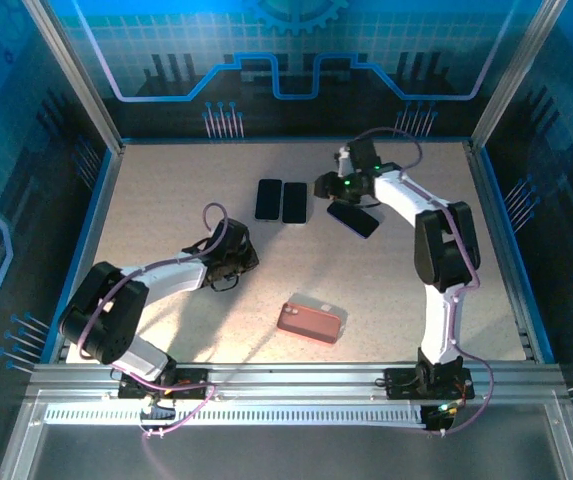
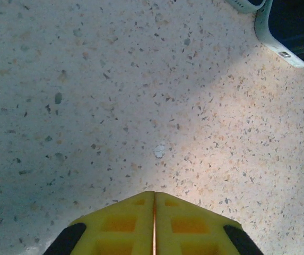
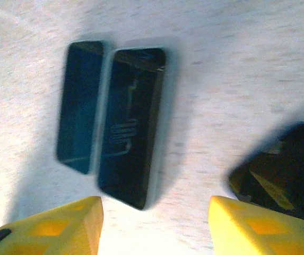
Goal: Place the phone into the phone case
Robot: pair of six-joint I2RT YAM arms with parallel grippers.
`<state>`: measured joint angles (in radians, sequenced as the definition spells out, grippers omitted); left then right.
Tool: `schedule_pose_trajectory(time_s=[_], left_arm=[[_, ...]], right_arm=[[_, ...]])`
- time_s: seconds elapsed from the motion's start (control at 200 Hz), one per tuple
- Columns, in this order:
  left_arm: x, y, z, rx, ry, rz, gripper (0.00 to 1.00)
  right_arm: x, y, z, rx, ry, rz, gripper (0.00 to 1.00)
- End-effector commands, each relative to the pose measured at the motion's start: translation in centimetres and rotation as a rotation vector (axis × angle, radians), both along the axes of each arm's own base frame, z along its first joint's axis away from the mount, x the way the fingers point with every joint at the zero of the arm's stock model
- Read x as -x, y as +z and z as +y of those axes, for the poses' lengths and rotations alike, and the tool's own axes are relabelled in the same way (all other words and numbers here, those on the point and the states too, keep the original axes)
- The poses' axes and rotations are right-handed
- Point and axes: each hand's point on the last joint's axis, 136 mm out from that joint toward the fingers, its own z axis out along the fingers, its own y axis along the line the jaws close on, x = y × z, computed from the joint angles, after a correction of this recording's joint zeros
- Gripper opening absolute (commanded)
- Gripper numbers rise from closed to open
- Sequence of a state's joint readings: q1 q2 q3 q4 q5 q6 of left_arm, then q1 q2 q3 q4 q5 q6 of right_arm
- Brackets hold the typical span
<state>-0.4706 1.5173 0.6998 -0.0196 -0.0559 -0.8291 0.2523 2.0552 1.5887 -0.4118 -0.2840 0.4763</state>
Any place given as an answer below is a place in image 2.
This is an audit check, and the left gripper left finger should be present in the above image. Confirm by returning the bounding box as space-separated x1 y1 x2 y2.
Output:
42 190 155 255

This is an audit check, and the blue-grey phone case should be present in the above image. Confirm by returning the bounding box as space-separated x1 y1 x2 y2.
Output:
225 0 267 14
254 0 304 69

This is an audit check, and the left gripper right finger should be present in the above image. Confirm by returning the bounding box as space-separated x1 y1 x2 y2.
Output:
154 191 262 255

